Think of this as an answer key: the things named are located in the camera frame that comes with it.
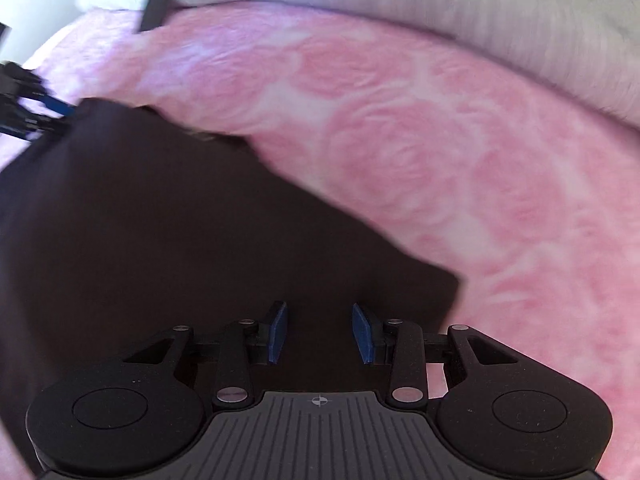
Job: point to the dark garment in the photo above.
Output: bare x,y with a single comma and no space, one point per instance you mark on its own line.
150,235

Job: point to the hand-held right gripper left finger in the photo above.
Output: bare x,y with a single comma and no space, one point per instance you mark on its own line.
277,332

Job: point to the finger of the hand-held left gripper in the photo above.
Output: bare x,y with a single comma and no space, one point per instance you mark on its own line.
55,102
37,125

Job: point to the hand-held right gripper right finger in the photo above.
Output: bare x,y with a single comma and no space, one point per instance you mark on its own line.
364,332

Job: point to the pink floral blanket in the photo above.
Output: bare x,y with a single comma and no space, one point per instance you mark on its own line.
400,135

